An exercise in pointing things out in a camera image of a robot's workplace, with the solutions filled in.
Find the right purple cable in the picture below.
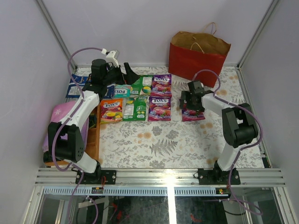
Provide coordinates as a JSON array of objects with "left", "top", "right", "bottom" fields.
[{"left": 194, "top": 69, "right": 264, "bottom": 215}]

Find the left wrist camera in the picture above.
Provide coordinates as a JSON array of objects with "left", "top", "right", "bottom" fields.
[{"left": 101, "top": 49, "right": 119, "bottom": 67}]

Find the purple cable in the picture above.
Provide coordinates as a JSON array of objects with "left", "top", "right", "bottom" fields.
[
  {"left": 194, "top": 69, "right": 264, "bottom": 215},
  {"left": 51, "top": 47, "right": 107, "bottom": 224}
]

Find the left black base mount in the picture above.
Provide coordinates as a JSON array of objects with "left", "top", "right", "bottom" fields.
[{"left": 80, "top": 170, "right": 117, "bottom": 185}]

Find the white slotted cable duct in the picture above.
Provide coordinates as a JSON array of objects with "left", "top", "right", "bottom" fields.
[{"left": 44, "top": 186, "right": 228, "bottom": 197}]

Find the small purple candy pack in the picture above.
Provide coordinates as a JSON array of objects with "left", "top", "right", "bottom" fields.
[{"left": 150, "top": 74, "right": 172, "bottom": 97}]

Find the green snack bag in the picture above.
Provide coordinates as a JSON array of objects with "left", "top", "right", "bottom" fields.
[
  {"left": 130, "top": 75, "right": 153, "bottom": 96},
  {"left": 123, "top": 97, "right": 147, "bottom": 121}
]

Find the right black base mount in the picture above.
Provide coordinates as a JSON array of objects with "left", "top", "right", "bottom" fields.
[{"left": 193, "top": 168, "right": 241, "bottom": 185}]

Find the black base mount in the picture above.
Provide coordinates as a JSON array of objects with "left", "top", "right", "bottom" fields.
[
  {"left": 193, "top": 168, "right": 241, "bottom": 185},
  {"left": 80, "top": 170, "right": 117, "bottom": 185}
]

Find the aluminium front rail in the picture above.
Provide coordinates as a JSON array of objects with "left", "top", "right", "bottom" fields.
[{"left": 35, "top": 168, "right": 286, "bottom": 188}]

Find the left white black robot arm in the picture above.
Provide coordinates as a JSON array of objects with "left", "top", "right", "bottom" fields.
[{"left": 47, "top": 59, "right": 139, "bottom": 184}]

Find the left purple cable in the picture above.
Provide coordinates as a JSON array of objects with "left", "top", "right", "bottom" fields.
[{"left": 51, "top": 47, "right": 107, "bottom": 224}]

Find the green Fox's candy bag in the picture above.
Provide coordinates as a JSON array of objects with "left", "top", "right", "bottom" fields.
[{"left": 114, "top": 84, "right": 131, "bottom": 98}]

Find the wooden organizer tray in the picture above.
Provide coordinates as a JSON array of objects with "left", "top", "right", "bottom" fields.
[{"left": 42, "top": 101, "right": 100, "bottom": 167}]

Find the pink folded cloth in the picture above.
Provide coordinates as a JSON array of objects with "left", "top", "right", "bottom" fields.
[{"left": 43, "top": 101, "right": 91, "bottom": 152}]

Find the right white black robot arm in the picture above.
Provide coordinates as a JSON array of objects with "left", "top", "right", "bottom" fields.
[{"left": 179, "top": 81, "right": 258, "bottom": 185}]

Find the purple Fox's berries bag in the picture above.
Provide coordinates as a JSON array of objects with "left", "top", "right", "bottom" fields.
[{"left": 148, "top": 97, "right": 171, "bottom": 121}]

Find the dark patterned cloth in tray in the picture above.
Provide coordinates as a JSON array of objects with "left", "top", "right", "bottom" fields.
[{"left": 89, "top": 113, "right": 97, "bottom": 129}]

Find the blue chips bag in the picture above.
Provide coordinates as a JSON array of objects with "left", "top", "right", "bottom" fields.
[{"left": 66, "top": 74, "right": 115, "bottom": 100}]

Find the orange candy bag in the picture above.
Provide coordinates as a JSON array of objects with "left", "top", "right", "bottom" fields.
[{"left": 100, "top": 98, "right": 123, "bottom": 124}]

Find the red paper bag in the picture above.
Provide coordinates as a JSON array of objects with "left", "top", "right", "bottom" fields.
[{"left": 169, "top": 29, "right": 231, "bottom": 88}]

